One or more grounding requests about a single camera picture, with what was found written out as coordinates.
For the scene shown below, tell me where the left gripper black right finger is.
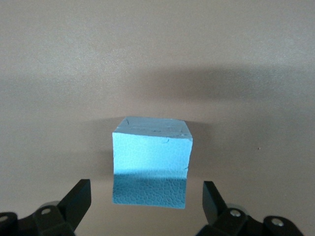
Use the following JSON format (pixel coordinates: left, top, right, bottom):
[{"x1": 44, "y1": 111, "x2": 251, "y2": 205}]
[{"x1": 196, "y1": 180, "x2": 302, "y2": 236}]

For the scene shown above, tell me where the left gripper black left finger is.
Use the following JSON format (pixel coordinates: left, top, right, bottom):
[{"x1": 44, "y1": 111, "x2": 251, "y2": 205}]
[{"x1": 0, "y1": 178, "x2": 92, "y2": 236}]

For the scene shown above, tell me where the blue foam block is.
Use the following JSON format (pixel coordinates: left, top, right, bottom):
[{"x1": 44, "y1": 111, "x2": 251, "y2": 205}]
[{"x1": 111, "y1": 116, "x2": 194, "y2": 209}]

